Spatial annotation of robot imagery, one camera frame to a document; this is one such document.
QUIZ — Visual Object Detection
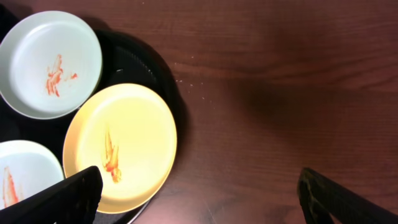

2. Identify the yellow plate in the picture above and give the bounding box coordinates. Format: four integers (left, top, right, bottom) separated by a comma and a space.
63, 83, 177, 214

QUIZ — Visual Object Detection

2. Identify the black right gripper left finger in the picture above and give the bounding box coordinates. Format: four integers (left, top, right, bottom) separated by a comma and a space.
1, 166, 103, 224

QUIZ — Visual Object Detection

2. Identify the mint plate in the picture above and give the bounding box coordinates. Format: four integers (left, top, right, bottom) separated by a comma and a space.
1, 11, 103, 119
1, 140, 64, 209

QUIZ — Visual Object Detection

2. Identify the round black tray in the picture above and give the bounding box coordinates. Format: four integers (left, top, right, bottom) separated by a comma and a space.
1, 30, 174, 223

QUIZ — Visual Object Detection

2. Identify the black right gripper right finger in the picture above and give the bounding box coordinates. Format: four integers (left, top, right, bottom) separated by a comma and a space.
297, 167, 397, 224

